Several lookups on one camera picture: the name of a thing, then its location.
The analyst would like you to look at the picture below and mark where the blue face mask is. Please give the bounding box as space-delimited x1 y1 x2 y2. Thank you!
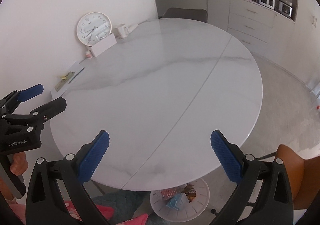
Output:
166 193 189 211

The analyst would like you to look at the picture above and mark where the white trash bin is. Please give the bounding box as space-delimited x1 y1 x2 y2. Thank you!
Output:
150 178 210 223

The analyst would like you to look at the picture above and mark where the left hand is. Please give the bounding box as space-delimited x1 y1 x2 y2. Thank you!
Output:
1 152 28 201

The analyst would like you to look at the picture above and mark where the yellow clip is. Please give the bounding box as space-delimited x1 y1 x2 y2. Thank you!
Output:
57 71 75 81

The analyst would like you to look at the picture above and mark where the green pencil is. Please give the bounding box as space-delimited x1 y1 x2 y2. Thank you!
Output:
68 67 85 84

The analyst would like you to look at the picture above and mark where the white paper sheet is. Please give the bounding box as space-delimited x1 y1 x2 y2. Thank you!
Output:
51 62 85 100

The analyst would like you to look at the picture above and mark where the brown snack wrapper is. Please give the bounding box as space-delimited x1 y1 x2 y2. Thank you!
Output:
182 183 196 202

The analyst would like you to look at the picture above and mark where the orange chair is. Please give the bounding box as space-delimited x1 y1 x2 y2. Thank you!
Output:
257 144 320 212

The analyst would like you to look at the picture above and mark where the pink small wrapper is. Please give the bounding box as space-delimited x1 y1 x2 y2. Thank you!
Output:
159 187 180 201

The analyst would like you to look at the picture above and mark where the white rectangular box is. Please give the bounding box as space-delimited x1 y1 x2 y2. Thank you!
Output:
89 33 117 57

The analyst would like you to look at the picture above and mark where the white mug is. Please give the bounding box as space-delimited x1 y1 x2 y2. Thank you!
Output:
114 23 130 39

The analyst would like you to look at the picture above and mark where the white drawer cabinet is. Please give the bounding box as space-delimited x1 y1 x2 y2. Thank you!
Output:
227 0 295 57

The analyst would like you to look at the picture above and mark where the silver microwave oven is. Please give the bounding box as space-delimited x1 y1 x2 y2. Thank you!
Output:
276 0 292 18

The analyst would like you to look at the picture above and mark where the white wall clock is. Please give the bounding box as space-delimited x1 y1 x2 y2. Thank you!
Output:
76 12 112 47

